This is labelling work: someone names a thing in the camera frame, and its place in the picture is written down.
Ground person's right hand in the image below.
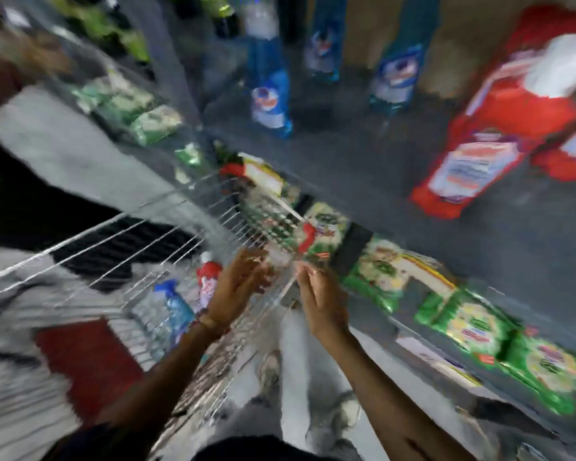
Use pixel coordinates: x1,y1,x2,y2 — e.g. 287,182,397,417
294,261,351,343

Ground person's left hand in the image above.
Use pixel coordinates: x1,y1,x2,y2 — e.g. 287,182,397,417
205,247,275,335

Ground person's right forearm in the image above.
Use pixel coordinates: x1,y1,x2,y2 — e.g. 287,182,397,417
316,325,478,461

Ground person's left forearm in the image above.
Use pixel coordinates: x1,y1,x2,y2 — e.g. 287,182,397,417
95,318,231,444

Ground red-cap white bottle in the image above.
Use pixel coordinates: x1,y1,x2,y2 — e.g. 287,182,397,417
196,253,224,310

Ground green packet with red mark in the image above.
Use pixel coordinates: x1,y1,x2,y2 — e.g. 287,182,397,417
295,201,350,270

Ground green snack packet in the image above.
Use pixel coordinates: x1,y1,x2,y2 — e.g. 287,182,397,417
500,330,576,417
414,288,520,366
342,235,458,315

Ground clear blue-cap bottle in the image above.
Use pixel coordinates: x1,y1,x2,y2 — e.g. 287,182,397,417
141,280,196,353

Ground red and yellow packet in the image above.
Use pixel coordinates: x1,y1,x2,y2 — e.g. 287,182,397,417
219,155,290,198

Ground person's left shoe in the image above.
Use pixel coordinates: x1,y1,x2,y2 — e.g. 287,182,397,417
258,350,283,401

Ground person's shoe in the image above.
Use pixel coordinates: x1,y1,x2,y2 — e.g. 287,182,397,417
258,350,283,401
330,392,362,430

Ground person's right shoe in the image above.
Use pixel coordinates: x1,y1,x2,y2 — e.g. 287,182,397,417
330,392,362,430

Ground person's dark shirt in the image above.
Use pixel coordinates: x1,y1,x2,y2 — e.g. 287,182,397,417
42,422,361,461

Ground blue liquid bottle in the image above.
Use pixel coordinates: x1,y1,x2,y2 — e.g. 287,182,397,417
303,0,348,83
242,0,294,140
369,0,441,117

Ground pale green packet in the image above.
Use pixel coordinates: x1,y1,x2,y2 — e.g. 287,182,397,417
71,67,184,148

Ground large red white-cap bottle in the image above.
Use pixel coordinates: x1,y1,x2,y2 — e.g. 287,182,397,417
409,4,576,220

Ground dark bottle yellow label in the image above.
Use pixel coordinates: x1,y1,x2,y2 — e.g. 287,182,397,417
206,0,242,40

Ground bright green packets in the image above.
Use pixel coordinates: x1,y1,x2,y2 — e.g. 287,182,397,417
47,0,150,64

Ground red bottle white label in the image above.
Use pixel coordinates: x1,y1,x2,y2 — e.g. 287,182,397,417
530,119,576,183

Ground wire shopping cart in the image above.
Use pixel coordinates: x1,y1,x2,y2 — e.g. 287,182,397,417
0,172,310,461

